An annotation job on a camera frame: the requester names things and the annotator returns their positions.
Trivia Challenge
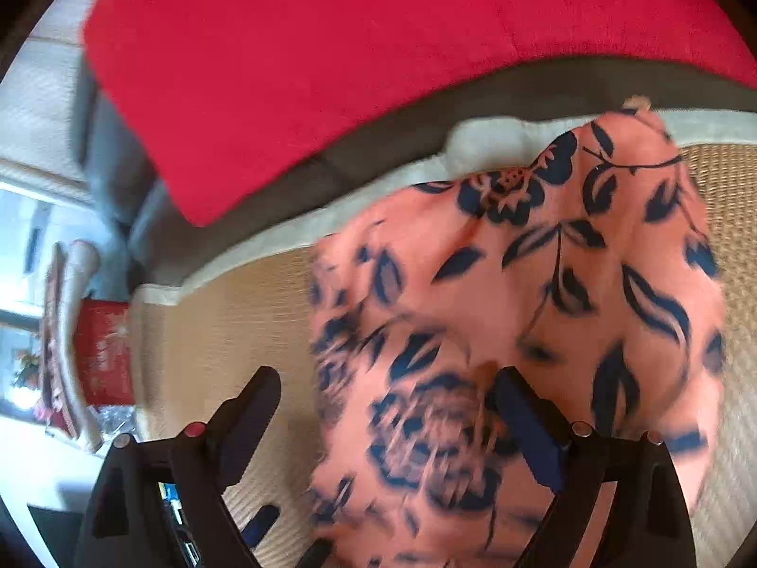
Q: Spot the beige chair with patterned cushion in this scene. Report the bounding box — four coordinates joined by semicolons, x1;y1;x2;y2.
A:
35;240;103;452

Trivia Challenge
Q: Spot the red blanket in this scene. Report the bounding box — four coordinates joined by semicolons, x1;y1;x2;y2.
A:
79;0;757;229

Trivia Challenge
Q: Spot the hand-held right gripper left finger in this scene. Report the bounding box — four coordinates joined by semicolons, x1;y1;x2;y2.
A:
74;365;282;568

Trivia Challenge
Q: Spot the red patterned box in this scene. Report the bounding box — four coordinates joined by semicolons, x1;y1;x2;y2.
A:
79;301;136;406

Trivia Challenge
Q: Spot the pink floral garment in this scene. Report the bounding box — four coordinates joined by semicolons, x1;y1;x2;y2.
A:
308;95;728;568

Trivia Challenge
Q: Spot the woven mat with cream border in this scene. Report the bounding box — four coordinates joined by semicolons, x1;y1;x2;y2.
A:
127;109;757;568

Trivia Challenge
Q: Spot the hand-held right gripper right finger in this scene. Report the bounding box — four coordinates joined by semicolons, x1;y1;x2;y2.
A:
495;365;693;568

